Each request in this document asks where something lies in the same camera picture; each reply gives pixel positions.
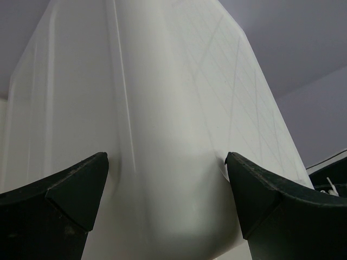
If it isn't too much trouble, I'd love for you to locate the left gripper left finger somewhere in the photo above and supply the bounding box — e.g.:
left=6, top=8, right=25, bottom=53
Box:
left=1, top=152, right=109, bottom=259

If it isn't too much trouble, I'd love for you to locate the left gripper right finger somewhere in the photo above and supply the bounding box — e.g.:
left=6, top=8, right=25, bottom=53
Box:
left=224, top=152, right=346, bottom=259

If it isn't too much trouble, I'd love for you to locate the black sneaker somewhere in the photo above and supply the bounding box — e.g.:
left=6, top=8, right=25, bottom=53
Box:
left=306, top=149, right=346, bottom=198

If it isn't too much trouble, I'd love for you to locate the white plastic shoe cabinet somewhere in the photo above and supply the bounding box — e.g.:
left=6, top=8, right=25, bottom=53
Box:
left=1, top=1, right=312, bottom=259

